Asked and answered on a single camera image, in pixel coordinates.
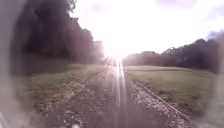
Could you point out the gravel path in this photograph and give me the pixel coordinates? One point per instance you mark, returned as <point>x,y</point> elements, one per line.
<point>100,106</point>

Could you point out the open grass field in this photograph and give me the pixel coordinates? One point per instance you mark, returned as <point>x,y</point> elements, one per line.
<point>166,78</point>

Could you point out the grass verge beside wood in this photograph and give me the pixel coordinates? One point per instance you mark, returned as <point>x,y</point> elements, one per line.
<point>50,83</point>

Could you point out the dark wood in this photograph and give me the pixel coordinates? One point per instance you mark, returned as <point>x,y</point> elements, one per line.
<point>50,33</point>

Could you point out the dark tree line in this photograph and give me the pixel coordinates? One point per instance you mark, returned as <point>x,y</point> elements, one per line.
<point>186,55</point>

